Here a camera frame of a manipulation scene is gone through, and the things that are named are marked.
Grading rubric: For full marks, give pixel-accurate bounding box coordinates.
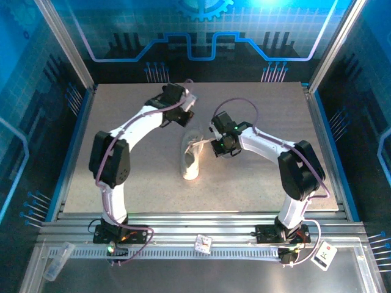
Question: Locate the small white tag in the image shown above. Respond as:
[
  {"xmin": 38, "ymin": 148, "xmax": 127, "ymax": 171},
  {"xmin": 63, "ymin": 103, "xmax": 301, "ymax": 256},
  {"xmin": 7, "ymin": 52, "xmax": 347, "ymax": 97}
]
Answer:
[{"xmin": 194, "ymin": 234, "xmax": 212, "ymax": 254}]

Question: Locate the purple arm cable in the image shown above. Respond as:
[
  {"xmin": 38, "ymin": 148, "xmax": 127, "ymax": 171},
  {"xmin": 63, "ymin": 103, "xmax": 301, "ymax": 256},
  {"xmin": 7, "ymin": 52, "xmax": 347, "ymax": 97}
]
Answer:
[
  {"xmin": 94, "ymin": 78, "xmax": 196, "ymax": 268},
  {"xmin": 212, "ymin": 97, "xmax": 331, "ymax": 269}
]

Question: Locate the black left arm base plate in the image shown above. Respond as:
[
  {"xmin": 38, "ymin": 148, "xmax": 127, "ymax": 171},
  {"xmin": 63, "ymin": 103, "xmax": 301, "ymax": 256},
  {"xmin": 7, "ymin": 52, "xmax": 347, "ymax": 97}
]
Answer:
[{"xmin": 93, "ymin": 224, "xmax": 149, "ymax": 245}]

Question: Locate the grey slotted cable duct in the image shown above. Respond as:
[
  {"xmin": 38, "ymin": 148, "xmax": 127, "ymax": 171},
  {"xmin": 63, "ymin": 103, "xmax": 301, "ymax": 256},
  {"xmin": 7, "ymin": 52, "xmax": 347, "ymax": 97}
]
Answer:
[{"xmin": 48, "ymin": 246, "xmax": 280, "ymax": 261}]

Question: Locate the aluminium corner post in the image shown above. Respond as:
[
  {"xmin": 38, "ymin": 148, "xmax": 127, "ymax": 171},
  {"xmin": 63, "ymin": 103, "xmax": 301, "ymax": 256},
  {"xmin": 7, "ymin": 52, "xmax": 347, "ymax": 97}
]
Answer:
[
  {"xmin": 33, "ymin": 0, "xmax": 96, "ymax": 92},
  {"xmin": 307, "ymin": 0, "xmax": 367, "ymax": 93}
]

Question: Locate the black controller with green light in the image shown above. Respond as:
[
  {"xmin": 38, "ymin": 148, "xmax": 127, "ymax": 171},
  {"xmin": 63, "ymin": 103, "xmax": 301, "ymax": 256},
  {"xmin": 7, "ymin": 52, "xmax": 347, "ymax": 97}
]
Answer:
[
  {"xmin": 106, "ymin": 241, "xmax": 129, "ymax": 258},
  {"xmin": 277, "ymin": 247, "xmax": 299, "ymax": 265}
]

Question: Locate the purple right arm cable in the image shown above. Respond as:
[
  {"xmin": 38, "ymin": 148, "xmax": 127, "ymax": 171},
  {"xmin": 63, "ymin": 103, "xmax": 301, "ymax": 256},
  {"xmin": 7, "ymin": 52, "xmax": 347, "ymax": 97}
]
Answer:
[{"xmin": 212, "ymin": 97, "xmax": 331, "ymax": 269}]

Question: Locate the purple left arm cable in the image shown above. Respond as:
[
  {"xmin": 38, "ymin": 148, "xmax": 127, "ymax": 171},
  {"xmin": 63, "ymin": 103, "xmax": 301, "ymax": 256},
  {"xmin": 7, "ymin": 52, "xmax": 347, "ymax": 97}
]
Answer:
[{"xmin": 94, "ymin": 78, "xmax": 196, "ymax": 268}]

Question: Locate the white card with black label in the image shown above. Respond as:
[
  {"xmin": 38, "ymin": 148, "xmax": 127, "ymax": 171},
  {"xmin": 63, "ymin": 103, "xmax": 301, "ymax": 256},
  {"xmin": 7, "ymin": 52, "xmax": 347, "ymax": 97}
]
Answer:
[{"xmin": 310, "ymin": 241, "xmax": 338, "ymax": 271}]

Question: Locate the aluminium frame rail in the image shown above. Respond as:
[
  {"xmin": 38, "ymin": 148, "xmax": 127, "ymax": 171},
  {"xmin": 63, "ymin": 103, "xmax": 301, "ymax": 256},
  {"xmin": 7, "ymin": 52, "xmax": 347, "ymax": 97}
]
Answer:
[{"xmin": 36, "ymin": 212, "xmax": 367, "ymax": 245}]

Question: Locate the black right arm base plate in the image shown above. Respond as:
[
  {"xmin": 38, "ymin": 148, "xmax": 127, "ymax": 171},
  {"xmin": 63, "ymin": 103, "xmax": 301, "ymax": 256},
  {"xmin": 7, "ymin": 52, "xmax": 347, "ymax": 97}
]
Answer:
[{"xmin": 255, "ymin": 224, "xmax": 311, "ymax": 244}]

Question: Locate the white sneaker shoe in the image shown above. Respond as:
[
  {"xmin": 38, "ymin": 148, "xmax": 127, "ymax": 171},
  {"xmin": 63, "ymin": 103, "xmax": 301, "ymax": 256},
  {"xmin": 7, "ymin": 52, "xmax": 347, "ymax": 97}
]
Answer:
[{"xmin": 178, "ymin": 127, "xmax": 205, "ymax": 181}]

